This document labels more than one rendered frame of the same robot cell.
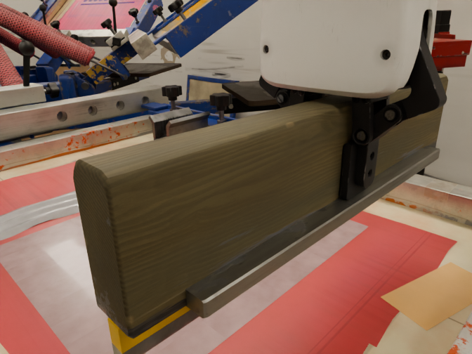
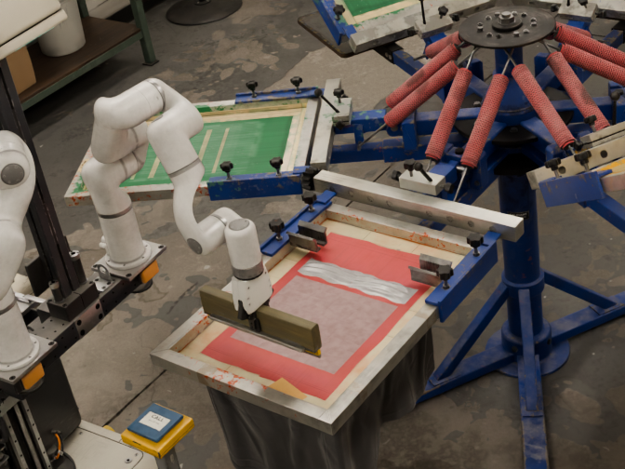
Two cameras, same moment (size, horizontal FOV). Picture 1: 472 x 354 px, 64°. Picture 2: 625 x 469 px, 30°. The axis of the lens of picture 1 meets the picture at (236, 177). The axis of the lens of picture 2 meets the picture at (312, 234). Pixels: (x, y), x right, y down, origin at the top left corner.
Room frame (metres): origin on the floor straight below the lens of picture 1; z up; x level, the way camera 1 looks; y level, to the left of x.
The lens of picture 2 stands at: (0.28, -2.39, 2.84)
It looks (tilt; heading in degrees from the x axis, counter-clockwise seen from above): 33 degrees down; 86
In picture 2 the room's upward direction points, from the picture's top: 10 degrees counter-clockwise
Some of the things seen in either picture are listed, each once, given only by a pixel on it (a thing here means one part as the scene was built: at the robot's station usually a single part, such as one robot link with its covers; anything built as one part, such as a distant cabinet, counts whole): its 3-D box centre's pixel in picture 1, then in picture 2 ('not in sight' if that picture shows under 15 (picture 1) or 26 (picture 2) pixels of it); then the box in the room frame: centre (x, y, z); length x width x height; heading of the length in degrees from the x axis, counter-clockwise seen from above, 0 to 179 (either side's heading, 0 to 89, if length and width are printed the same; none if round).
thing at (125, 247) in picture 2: not in sight; (117, 231); (-0.06, 0.30, 1.21); 0.16 x 0.13 x 0.15; 138
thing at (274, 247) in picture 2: not in sight; (297, 232); (0.42, 0.48, 0.98); 0.30 x 0.05 x 0.07; 45
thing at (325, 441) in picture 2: not in sight; (276, 435); (0.24, -0.10, 0.74); 0.45 x 0.03 x 0.43; 135
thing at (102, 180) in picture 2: not in sight; (109, 180); (-0.05, 0.30, 1.37); 0.13 x 0.10 x 0.16; 41
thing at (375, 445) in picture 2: not in sight; (391, 404); (0.55, -0.08, 0.74); 0.46 x 0.04 x 0.42; 45
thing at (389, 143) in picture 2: not in sight; (327, 155); (0.59, 1.02, 0.90); 1.24 x 0.06 x 0.06; 165
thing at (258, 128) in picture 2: not in sight; (236, 122); (0.32, 1.09, 1.05); 1.08 x 0.61 x 0.23; 165
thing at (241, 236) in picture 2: not in sight; (233, 235); (0.24, -0.04, 1.34); 0.15 x 0.10 x 0.11; 131
